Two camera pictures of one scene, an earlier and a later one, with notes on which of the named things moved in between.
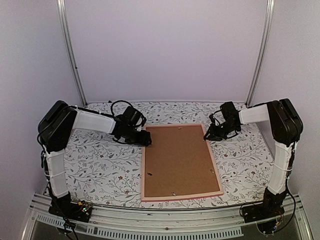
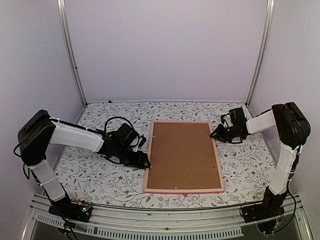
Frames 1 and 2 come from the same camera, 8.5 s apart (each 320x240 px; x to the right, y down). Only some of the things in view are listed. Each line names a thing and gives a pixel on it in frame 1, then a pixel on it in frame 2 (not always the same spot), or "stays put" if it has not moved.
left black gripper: [143, 140] → [139, 161]
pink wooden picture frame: [147, 199] → [184, 159]
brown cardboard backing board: [178, 161] stays put
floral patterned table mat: [102, 170] stays put
